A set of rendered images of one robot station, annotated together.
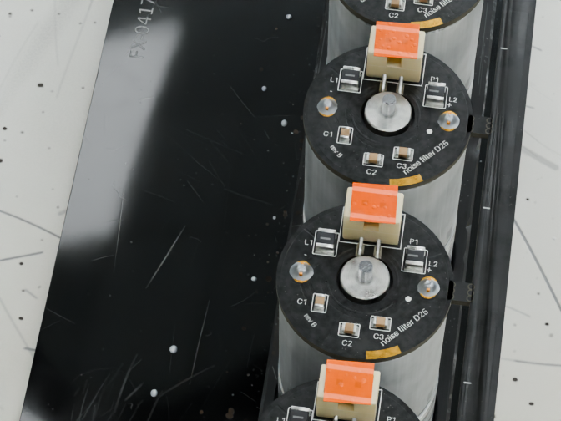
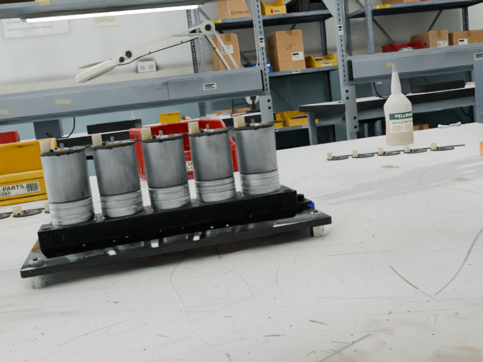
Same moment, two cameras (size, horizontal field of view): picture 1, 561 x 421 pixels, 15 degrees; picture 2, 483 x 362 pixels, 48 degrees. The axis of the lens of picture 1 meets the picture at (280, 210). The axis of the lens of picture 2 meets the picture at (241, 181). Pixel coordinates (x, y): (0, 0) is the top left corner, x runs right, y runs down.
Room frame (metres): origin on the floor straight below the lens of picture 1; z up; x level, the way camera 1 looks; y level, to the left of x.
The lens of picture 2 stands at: (0.24, 0.30, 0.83)
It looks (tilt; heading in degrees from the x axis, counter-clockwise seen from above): 8 degrees down; 249
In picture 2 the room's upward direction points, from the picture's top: 7 degrees counter-clockwise
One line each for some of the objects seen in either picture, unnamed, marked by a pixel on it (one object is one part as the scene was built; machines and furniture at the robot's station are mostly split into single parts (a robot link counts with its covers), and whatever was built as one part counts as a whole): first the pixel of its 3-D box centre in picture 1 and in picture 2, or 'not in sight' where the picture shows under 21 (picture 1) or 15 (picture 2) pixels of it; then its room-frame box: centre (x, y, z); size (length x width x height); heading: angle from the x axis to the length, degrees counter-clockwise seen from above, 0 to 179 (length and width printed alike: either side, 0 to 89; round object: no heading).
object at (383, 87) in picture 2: not in sight; (392, 87); (-1.64, -2.19, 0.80); 0.15 x 0.12 x 0.10; 100
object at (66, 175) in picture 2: not in sight; (70, 192); (0.23, -0.02, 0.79); 0.02 x 0.02 x 0.05
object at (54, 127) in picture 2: not in sight; (49, 129); (0.13, -2.49, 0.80); 0.15 x 0.12 x 0.10; 82
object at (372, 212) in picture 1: (371, 220); (195, 127); (0.15, -0.01, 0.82); 0.01 x 0.01 x 0.01; 82
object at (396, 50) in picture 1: (395, 58); (147, 133); (0.18, -0.02, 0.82); 0.01 x 0.01 x 0.01; 82
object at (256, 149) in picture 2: not in sight; (257, 165); (0.11, -0.01, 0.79); 0.02 x 0.02 x 0.05
